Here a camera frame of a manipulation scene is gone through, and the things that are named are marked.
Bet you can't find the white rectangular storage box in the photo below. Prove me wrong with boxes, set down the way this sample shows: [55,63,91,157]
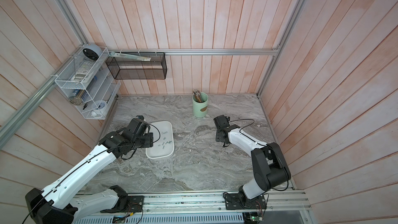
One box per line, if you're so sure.
[146,121,175,160]

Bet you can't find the round grey alarm clock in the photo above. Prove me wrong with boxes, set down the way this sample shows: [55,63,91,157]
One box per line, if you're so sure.
[83,44,102,61]

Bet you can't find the aluminium front frame rails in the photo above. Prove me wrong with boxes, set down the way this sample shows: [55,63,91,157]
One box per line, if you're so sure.
[52,189,313,224]

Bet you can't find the flat packaged item on basket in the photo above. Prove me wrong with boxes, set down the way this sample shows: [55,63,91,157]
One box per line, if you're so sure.
[109,52,151,62]

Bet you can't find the green pen holder cup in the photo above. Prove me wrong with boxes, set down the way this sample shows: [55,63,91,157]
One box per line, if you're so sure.
[192,92,208,118]

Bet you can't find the pens in green cup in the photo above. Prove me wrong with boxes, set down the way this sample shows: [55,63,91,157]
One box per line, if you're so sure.
[193,89,204,103]

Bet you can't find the white wire wall shelf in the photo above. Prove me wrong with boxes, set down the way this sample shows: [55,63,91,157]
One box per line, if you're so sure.
[55,46,121,120]

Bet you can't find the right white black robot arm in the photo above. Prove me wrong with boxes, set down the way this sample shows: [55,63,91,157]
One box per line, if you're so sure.
[214,115,291,202]

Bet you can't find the horizontal aluminium wall rail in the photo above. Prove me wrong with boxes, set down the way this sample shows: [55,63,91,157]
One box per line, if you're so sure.
[108,48,279,56]

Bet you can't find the black wire mesh basket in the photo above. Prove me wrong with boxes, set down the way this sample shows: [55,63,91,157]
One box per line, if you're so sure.
[106,52,167,80]

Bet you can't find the pile of metal screws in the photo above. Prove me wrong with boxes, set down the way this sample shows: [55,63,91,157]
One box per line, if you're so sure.
[158,130,174,149]

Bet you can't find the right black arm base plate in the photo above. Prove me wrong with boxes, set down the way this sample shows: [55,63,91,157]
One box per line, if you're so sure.
[223,192,267,210]

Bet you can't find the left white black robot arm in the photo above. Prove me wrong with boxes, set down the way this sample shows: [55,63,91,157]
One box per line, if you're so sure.
[25,116,155,224]

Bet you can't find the white tape roll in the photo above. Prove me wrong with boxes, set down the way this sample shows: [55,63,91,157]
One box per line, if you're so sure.
[91,100,107,118]

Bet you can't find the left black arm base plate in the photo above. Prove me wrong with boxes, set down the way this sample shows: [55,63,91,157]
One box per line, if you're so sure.
[110,196,144,213]

